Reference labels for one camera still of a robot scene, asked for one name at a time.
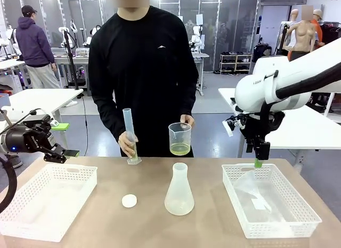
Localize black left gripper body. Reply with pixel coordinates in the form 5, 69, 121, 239
4, 124, 59, 155

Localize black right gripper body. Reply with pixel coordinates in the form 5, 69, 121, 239
239, 111, 285, 142

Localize clear plastic funnel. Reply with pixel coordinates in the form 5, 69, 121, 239
234, 167, 273, 214

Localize clear plastic graduated cylinder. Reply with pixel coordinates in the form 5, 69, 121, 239
122, 108, 142, 165

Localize clear plastic measuring beaker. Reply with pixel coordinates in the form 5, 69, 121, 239
168, 122, 192, 156

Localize white perforated basket with label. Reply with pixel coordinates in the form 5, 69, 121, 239
222, 163, 323, 239

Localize white round flask cap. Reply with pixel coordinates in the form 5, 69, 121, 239
121, 194, 138, 208

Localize translucent plastic conical flask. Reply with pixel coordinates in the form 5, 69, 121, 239
164, 163, 195, 216

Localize person's right forearm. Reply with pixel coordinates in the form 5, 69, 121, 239
92, 94, 126, 142

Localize person's left forearm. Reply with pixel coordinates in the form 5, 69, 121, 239
175, 77, 199, 118

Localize person's right hand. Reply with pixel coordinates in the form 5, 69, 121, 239
118, 130, 139, 158

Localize person's left hand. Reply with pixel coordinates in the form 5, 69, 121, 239
180, 114, 196, 126

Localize white desk with grey legs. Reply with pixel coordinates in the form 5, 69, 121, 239
0, 87, 85, 155

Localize white desk with curved edge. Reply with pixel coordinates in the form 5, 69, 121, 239
218, 86, 341, 159

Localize white perforated plastic basket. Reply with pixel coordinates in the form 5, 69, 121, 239
0, 163, 98, 243

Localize white paper label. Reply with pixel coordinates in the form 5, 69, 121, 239
251, 199, 267, 210

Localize shoe rack with shoes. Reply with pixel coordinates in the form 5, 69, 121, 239
220, 52, 254, 76

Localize black tripod stand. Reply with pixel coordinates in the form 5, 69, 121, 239
61, 29, 81, 90

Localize black suitcase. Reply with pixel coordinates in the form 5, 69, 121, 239
253, 44, 272, 63

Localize person in purple hoodie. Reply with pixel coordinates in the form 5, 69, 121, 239
15, 5, 61, 89

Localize person in black sweatshirt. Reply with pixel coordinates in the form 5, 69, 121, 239
88, 5, 199, 158

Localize tan bare-torso mannequin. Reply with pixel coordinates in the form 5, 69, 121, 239
286, 17, 317, 62

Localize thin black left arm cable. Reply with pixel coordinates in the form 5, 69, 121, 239
0, 108, 43, 134

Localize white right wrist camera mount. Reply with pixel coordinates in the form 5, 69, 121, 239
222, 116, 242, 138

